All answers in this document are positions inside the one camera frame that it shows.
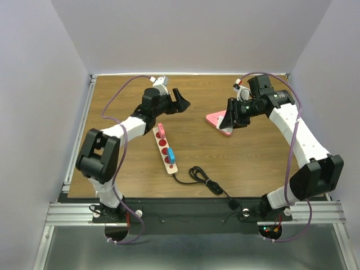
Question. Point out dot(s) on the aluminium frame rails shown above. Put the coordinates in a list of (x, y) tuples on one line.
[(48, 230)]

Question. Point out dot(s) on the blue plug adapter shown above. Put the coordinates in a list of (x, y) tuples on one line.
[(170, 156)]

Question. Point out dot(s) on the pink triangular power socket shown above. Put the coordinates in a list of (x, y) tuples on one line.
[(212, 119)]

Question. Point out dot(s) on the white red power strip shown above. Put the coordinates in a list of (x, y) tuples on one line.
[(162, 146)]

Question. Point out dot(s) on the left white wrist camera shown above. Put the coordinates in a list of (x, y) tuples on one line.
[(160, 83)]

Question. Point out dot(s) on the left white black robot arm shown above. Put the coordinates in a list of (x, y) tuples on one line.
[(98, 159)]

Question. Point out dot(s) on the small pink plug adapter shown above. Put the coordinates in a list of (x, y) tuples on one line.
[(161, 131)]

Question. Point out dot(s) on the white charger block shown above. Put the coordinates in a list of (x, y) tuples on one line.
[(227, 131)]

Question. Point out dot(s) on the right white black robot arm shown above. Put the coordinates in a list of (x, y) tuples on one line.
[(311, 169)]

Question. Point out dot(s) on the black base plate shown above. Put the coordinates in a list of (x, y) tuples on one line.
[(185, 217)]

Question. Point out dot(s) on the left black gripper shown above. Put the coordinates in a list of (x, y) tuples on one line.
[(179, 106)]

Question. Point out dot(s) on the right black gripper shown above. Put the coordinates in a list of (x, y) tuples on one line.
[(232, 118)]

